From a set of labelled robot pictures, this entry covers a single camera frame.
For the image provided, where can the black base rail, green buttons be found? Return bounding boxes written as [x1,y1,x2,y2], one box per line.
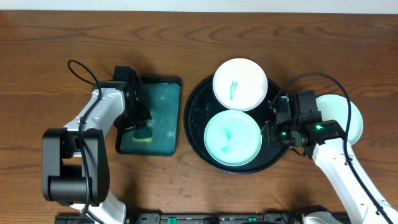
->
[54,208,352,224]

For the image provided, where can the white plate, green smear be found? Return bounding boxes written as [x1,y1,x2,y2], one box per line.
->
[212,58,268,111]

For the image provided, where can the pale green plate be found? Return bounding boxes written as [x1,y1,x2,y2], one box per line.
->
[316,94,364,145]
[203,110,262,167]

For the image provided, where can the rectangular black soapy water tray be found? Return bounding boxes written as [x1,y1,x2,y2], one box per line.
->
[115,77,181,156]

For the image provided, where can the green and yellow sponge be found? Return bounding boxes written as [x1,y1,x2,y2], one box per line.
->
[132,127,153,143]

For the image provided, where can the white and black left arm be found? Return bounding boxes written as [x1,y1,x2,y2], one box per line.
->
[42,81,150,223]

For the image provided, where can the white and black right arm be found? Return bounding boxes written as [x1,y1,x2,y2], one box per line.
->
[261,120,397,223]

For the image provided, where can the round black tray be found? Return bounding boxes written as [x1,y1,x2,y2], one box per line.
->
[183,75,288,174]

